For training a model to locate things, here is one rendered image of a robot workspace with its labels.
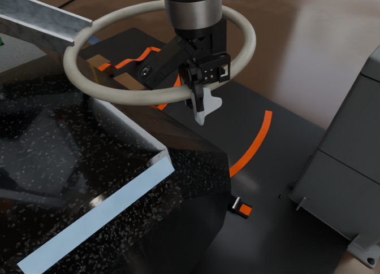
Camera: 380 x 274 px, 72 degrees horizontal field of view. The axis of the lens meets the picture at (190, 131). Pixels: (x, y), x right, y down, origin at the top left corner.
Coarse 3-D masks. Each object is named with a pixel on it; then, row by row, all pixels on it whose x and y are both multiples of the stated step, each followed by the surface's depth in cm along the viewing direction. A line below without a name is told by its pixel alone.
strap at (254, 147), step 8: (152, 48) 235; (144, 56) 226; (104, 64) 184; (120, 64) 200; (176, 80) 204; (264, 120) 175; (264, 128) 170; (264, 136) 165; (256, 144) 161; (248, 152) 157; (240, 160) 153; (248, 160) 153; (232, 168) 149; (240, 168) 149
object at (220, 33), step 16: (176, 32) 43; (192, 32) 42; (208, 32) 42; (224, 32) 45; (208, 48) 47; (224, 48) 48; (192, 64) 46; (208, 64) 47; (208, 80) 50; (224, 80) 50
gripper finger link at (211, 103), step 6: (204, 90) 51; (192, 96) 51; (204, 96) 52; (210, 96) 52; (192, 102) 53; (204, 102) 52; (210, 102) 53; (216, 102) 53; (204, 108) 53; (210, 108) 54; (216, 108) 54; (198, 114) 52; (204, 114) 53; (198, 120) 55
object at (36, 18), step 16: (0, 0) 74; (16, 0) 73; (32, 0) 72; (0, 16) 65; (16, 16) 73; (32, 16) 75; (48, 16) 75; (64, 16) 74; (80, 16) 74; (0, 32) 68; (16, 32) 67; (32, 32) 66; (48, 32) 66; (64, 32) 75; (48, 48) 69; (64, 48) 68
